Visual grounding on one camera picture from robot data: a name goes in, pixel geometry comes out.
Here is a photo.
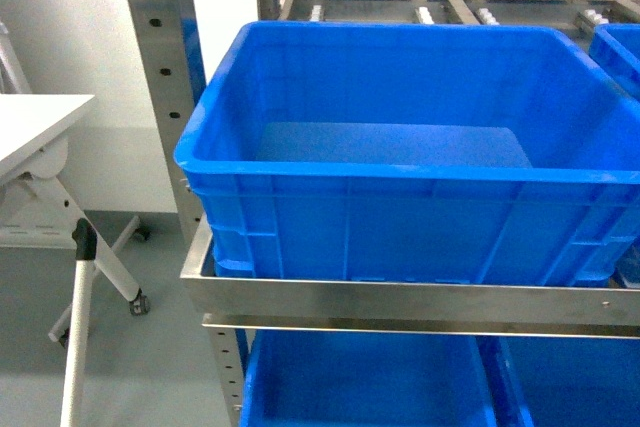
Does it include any blue plastic crate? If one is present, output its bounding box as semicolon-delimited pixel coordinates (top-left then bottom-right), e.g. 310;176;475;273
589;23;640;100
174;22;639;286

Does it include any lower left blue crate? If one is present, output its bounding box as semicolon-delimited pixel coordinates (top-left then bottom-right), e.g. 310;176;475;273
240;330;497;426

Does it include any white folding table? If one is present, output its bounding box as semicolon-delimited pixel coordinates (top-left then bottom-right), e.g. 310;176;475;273
0;21;152;348

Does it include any lower right blue crate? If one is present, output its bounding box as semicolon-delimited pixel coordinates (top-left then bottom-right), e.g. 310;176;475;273
483;337;639;426

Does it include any white pole black cap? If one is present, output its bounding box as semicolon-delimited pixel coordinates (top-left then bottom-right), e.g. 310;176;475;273
60;218;97;426

